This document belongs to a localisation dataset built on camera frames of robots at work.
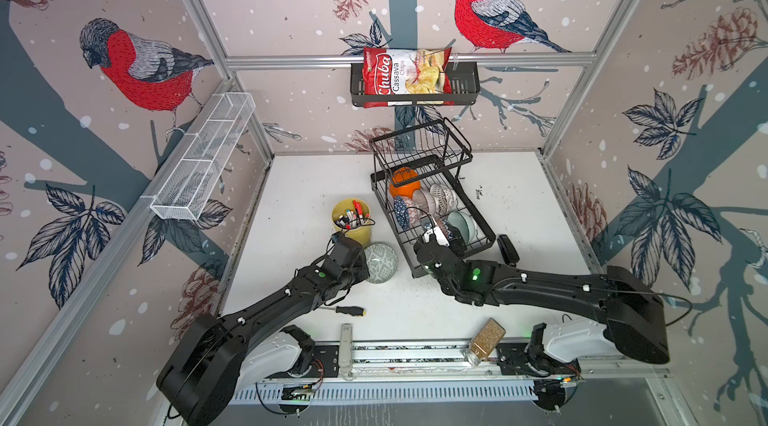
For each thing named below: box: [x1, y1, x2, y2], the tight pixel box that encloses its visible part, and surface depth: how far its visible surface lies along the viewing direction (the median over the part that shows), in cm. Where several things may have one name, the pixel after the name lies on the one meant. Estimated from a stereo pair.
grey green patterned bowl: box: [364, 242, 399, 284], surface depth 90 cm
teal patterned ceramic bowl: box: [447, 210, 477, 246], surface depth 90 cm
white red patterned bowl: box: [430, 184, 458, 217], surface depth 97 cm
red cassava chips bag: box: [362, 47, 454, 109], surface depth 90 cm
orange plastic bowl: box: [390, 167, 421, 199], surface depth 102 cm
